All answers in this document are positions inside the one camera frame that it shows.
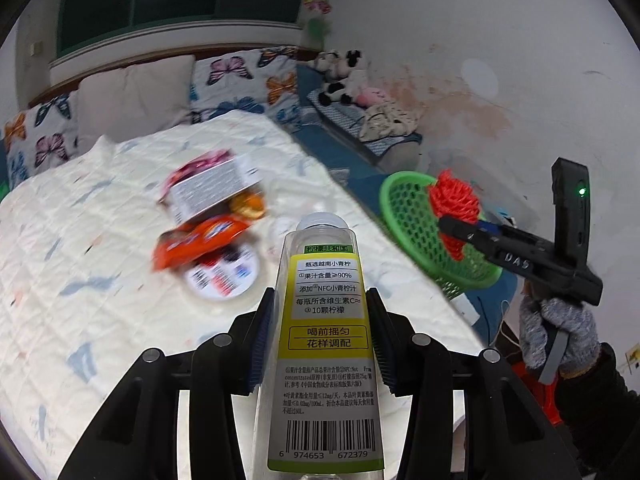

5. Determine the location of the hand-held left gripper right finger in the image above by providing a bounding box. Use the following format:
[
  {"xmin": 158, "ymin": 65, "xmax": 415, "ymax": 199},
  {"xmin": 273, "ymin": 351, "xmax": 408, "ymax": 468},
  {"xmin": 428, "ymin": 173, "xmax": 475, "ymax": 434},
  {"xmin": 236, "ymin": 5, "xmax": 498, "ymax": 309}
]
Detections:
[{"xmin": 365, "ymin": 287, "xmax": 583, "ymax": 480}]

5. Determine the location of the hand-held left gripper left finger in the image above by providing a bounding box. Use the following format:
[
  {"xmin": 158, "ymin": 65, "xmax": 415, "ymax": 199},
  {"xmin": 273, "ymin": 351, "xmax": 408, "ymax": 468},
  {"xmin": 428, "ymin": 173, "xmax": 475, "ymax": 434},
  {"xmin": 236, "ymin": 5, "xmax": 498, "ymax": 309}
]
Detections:
[{"xmin": 57, "ymin": 287, "xmax": 276, "ymax": 480}]

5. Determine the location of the red mesh scrubber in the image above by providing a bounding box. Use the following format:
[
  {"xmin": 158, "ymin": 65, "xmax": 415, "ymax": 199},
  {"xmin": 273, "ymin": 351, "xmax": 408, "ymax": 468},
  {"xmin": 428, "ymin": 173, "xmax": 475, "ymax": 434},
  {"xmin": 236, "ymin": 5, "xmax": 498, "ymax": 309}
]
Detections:
[{"xmin": 427, "ymin": 169, "xmax": 482, "ymax": 261}]

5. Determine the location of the green plastic basket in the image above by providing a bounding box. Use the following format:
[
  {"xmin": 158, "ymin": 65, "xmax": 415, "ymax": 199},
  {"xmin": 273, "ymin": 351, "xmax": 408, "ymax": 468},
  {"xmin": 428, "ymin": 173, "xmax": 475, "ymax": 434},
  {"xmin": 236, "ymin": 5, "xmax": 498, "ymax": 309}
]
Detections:
[{"xmin": 378, "ymin": 171, "xmax": 503, "ymax": 301}]

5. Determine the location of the clear plastic bottle yellow label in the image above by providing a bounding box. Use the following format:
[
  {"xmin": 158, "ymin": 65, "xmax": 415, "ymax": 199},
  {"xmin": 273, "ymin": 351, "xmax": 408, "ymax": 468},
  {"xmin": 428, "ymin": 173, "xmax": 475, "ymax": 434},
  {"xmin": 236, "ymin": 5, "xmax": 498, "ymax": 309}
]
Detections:
[{"xmin": 250, "ymin": 212, "xmax": 388, "ymax": 480}]

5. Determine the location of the round white printed lid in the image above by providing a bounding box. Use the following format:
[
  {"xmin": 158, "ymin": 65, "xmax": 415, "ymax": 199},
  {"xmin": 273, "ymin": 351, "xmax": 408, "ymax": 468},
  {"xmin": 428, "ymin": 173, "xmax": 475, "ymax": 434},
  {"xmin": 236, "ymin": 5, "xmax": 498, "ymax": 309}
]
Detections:
[{"xmin": 182, "ymin": 245, "xmax": 261, "ymax": 301}]

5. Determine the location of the orange snack packet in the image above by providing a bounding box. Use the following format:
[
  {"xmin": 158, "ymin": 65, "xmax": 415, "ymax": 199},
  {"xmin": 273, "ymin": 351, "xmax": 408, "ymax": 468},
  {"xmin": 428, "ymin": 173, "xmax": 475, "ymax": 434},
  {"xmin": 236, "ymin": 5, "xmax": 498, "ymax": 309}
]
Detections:
[{"xmin": 151, "ymin": 214, "xmax": 251, "ymax": 272}]

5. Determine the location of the orange peel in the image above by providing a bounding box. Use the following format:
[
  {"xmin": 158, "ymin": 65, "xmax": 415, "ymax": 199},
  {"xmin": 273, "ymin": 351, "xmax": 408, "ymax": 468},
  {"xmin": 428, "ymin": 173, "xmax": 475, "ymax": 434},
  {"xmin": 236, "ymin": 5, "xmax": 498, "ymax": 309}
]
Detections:
[{"xmin": 229, "ymin": 191, "xmax": 265, "ymax": 221}]

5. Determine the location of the pink snack packet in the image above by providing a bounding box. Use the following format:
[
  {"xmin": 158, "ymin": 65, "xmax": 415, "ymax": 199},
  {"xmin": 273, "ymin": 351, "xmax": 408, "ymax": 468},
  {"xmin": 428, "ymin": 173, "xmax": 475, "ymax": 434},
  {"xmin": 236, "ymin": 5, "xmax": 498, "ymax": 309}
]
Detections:
[{"xmin": 157, "ymin": 149, "xmax": 263, "ymax": 226}]

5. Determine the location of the person's right forearm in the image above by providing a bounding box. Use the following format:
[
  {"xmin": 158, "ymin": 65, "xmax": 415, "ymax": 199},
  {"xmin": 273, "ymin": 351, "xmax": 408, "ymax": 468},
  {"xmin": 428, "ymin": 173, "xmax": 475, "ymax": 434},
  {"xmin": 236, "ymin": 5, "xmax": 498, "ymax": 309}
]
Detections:
[{"xmin": 555, "ymin": 342, "xmax": 640, "ymax": 480}]

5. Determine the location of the person's right hand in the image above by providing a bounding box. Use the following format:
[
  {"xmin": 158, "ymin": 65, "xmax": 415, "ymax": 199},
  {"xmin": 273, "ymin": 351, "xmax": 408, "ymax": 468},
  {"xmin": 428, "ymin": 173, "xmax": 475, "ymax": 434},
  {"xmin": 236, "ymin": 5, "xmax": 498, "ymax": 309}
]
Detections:
[{"xmin": 517, "ymin": 295, "xmax": 601, "ymax": 381}]

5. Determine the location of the beige spotted cloth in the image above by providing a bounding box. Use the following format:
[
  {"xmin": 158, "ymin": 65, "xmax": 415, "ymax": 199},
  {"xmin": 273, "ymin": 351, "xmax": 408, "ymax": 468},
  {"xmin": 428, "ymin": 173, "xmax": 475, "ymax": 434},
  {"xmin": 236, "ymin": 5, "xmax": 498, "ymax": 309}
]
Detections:
[{"xmin": 359, "ymin": 102, "xmax": 420, "ymax": 142}]

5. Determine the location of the pink plush toy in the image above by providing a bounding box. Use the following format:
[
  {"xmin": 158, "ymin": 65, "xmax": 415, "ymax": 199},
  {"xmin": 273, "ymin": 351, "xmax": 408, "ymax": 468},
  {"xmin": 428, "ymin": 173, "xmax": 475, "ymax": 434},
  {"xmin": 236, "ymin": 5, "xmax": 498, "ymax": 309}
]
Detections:
[{"xmin": 356, "ymin": 86, "xmax": 393, "ymax": 108}]

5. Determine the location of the red stool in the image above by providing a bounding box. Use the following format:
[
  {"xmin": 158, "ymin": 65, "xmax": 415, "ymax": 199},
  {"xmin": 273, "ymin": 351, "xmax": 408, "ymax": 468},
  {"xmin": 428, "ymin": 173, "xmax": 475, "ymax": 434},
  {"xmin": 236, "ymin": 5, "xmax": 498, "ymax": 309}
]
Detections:
[{"xmin": 510, "ymin": 360, "xmax": 566, "ymax": 428}]

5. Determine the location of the white quilted mattress pad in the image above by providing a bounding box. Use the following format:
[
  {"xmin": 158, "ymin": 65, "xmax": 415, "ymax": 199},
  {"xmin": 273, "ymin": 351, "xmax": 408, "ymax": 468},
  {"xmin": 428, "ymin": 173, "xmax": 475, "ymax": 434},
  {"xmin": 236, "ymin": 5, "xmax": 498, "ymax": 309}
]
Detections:
[{"xmin": 0, "ymin": 110, "xmax": 496, "ymax": 480}]

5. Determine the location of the black and white cow plush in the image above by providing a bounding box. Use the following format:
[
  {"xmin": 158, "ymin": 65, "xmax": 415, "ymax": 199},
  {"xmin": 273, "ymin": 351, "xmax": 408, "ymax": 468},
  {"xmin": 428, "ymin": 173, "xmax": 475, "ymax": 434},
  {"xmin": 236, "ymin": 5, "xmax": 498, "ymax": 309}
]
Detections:
[{"xmin": 317, "ymin": 49, "xmax": 371, "ymax": 107}]

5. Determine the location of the grey plush toy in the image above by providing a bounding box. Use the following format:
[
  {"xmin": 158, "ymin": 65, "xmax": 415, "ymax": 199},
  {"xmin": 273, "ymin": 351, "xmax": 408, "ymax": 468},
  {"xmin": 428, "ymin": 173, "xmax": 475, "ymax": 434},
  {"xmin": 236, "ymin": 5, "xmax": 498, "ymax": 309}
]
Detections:
[{"xmin": 311, "ymin": 50, "xmax": 343, "ymax": 75}]

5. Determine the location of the large butterfly print pillow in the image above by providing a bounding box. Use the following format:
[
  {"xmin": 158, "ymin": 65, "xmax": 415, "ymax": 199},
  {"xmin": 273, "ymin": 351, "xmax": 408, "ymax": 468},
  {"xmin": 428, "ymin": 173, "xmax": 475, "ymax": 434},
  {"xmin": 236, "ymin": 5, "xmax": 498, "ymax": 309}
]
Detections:
[{"xmin": 190, "ymin": 46, "xmax": 303, "ymax": 133}]

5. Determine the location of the white pillow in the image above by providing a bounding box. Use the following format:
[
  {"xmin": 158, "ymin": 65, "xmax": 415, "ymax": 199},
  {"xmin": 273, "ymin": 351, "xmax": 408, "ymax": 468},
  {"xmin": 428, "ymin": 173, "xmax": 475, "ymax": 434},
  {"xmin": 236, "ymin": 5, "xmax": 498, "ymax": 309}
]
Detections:
[{"xmin": 77, "ymin": 54, "xmax": 197, "ymax": 153}]

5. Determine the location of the small butterfly print pillow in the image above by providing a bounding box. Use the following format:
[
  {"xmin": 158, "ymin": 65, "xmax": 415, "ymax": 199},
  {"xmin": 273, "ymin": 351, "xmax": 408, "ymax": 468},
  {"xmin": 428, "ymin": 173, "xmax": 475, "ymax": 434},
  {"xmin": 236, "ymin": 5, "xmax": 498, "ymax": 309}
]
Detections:
[{"xmin": 2, "ymin": 91, "xmax": 81, "ymax": 181}]

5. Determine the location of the dark window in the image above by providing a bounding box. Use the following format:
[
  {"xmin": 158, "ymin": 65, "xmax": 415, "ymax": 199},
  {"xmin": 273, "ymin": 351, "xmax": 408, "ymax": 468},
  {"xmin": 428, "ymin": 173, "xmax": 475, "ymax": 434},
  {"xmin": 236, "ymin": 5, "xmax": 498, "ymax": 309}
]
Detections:
[{"xmin": 55, "ymin": 0, "xmax": 313, "ymax": 58}]

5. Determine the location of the flower wall decoration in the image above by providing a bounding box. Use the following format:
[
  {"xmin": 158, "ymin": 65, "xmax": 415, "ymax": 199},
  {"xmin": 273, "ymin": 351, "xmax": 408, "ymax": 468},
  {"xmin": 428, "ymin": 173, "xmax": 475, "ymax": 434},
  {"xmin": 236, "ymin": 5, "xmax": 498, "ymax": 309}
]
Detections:
[{"xmin": 300, "ymin": 0, "xmax": 335, "ymax": 46}]

